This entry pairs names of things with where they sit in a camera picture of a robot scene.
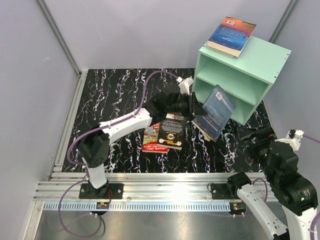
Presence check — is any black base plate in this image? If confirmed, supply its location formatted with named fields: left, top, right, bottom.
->
left=206, top=181, right=241, bottom=201
left=79, top=182, right=124, bottom=200

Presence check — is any right control board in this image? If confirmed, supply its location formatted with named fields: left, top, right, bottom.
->
left=229, top=202, right=247, bottom=215

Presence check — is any aluminium frame post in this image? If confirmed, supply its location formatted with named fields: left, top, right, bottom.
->
left=35, top=0, right=82, bottom=77
left=269, top=0, right=300, bottom=44

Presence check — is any left aluminium frame post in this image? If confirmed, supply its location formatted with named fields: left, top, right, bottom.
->
left=35, top=0, right=82, bottom=77

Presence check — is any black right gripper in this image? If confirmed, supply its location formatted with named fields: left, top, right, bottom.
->
left=236, top=123, right=277, bottom=183

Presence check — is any black paperback book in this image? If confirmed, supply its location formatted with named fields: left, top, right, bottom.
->
left=157, top=113, right=186, bottom=150

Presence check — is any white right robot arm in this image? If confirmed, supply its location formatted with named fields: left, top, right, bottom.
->
left=226, top=126, right=320, bottom=240

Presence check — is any right aluminium frame post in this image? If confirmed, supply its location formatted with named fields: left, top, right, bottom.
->
left=269, top=0, right=300, bottom=44

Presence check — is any dark blue paperback book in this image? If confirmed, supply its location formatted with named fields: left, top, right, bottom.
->
left=192, top=85, right=236, bottom=142

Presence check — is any control board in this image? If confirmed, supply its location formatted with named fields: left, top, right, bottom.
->
left=229, top=202, right=247, bottom=215
left=96, top=202, right=110, bottom=210

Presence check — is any aluminium mounting rail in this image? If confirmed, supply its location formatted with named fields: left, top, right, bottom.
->
left=33, top=172, right=232, bottom=203

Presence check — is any mint green wooden shelf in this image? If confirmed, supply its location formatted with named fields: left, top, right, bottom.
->
left=192, top=36, right=291, bottom=125

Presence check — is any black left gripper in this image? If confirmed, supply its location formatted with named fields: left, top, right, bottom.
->
left=166, top=91, right=208, bottom=118

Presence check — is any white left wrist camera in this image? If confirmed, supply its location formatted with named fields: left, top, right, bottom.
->
left=176, top=76, right=194, bottom=95

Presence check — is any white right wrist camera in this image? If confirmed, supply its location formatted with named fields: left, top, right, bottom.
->
left=277, top=129, right=304, bottom=151

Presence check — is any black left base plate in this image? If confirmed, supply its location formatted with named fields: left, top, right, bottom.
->
left=79, top=182, right=124, bottom=200

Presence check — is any blue orange sunset book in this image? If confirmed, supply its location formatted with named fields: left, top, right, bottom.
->
left=207, top=16, right=256, bottom=57

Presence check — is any red treehouse book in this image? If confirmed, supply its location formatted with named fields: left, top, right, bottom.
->
left=142, top=123, right=169, bottom=154

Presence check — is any white slotted cable duct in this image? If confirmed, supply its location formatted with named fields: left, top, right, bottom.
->
left=44, top=201, right=230, bottom=212

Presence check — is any black marbled table mat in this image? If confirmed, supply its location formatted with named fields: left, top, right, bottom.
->
left=69, top=68, right=262, bottom=173

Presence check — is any left control board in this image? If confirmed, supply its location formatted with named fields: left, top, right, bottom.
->
left=96, top=202, right=110, bottom=210

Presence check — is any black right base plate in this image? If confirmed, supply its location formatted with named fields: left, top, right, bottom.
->
left=206, top=181, right=241, bottom=201

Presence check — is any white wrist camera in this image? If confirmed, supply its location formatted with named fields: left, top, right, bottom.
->
left=277, top=129, right=304, bottom=151
left=176, top=76, right=194, bottom=95

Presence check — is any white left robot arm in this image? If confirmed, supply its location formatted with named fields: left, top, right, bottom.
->
left=76, top=91, right=207, bottom=199

